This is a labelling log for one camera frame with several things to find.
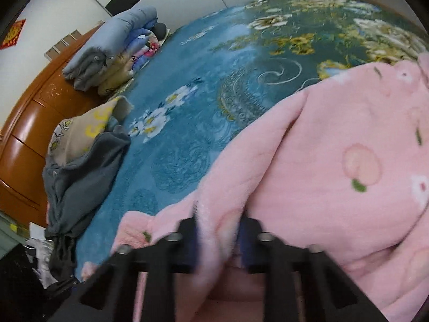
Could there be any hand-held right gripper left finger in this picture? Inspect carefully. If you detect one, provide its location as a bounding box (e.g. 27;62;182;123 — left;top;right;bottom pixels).
50;203;202;322

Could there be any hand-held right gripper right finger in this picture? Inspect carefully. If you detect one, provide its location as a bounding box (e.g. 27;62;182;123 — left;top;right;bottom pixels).
236;216;389;322

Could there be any pink fleece pajama top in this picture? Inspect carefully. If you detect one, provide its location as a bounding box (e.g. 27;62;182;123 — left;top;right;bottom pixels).
82;52;429;322

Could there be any dark grey garment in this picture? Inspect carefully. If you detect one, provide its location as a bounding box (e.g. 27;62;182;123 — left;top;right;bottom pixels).
42;125;131;239

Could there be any beige cartoon print pillow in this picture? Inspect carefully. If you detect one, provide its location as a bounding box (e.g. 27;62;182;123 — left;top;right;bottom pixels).
48;95;135;167

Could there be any blue floral blanket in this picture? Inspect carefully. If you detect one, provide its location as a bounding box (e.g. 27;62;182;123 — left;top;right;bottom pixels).
74;0;429;280

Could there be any folded floral quilt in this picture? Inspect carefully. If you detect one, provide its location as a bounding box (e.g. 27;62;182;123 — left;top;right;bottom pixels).
97;27;161;97

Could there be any wooden headboard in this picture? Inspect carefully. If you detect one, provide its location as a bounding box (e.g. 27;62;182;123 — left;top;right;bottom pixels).
0;24;108;227

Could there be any black pillow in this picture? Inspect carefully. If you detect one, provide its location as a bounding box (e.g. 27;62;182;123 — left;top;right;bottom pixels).
151;22;169;40

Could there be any stack of folded quilts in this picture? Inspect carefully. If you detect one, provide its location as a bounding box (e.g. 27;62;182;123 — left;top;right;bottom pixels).
62;5;158;91

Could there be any red paper wall decoration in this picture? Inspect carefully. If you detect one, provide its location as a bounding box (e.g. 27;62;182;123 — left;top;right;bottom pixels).
0;19;27;51

